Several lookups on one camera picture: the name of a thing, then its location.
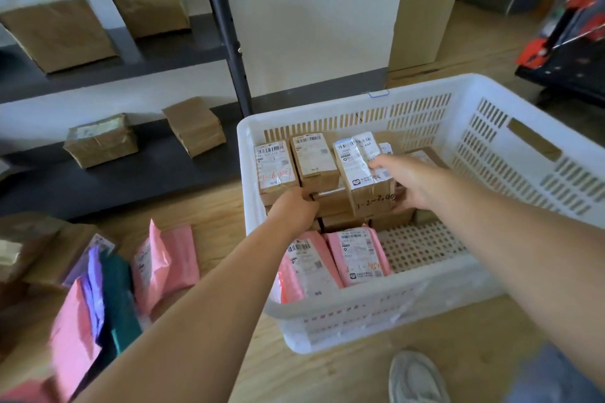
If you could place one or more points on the teal mailer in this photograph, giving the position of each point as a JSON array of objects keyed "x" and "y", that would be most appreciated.
[{"x": 120, "y": 303}]

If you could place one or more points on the taped box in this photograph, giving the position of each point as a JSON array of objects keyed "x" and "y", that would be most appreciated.
[{"x": 101, "y": 145}]

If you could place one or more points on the pink purple teal mailers pile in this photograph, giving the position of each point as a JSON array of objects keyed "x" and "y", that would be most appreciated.
[{"x": 175, "y": 256}]

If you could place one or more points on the beige door frame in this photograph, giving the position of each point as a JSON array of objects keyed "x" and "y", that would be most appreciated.
[{"x": 430, "y": 1}]

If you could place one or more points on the person's right forearm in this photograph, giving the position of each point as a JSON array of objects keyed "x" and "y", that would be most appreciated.
[{"x": 529, "y": 256}]

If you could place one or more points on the tall brown cardboard box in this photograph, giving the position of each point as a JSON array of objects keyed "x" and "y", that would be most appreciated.
[{"x": 61, "y": 34}]

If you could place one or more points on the small square cardboard box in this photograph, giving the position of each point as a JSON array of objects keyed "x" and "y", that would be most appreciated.
[{"x": 151, "y": 6}]

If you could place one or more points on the person's left hand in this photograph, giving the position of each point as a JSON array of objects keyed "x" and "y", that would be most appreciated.
[{"x": 293, "y": 211}]

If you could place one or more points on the long white label cardboard box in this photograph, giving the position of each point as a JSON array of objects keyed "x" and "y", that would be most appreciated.
[{"x": 314, "y": 157}]

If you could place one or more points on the red and black object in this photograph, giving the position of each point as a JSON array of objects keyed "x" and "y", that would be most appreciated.
[{"x": 576, "y": 58}]

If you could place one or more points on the person's right hand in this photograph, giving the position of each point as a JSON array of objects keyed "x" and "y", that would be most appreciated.
[{"x": 416, "y": 180}]

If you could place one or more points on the plain brown box shelf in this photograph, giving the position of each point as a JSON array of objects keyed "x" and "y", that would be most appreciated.
[{"x": 194, "y": 126}]

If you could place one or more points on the person's right leg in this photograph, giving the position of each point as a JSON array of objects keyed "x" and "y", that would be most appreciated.
[{"x": 553, "y": 379}]

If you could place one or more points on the barcode label cardboard box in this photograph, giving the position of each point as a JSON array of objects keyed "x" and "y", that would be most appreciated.
[{"x": 61, "y": 256}]

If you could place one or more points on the person's right white shoe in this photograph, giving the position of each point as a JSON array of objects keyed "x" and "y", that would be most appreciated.
[{"x": 416, "y": 379}]

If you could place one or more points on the person's left forearm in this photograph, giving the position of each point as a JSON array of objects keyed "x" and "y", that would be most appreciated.
[{"x": 198, "y": 322}]

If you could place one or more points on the small handwritten cardboard box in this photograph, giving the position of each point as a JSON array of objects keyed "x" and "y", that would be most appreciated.
[{"x": 364, "y": 195}]

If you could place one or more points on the black metal shelf rack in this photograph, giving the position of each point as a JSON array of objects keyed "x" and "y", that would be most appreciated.
[{"x": 142, "y": 171}]

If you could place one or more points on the white plastic crate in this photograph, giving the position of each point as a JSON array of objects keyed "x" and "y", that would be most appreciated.
[{"x": 402, "y": 303}]

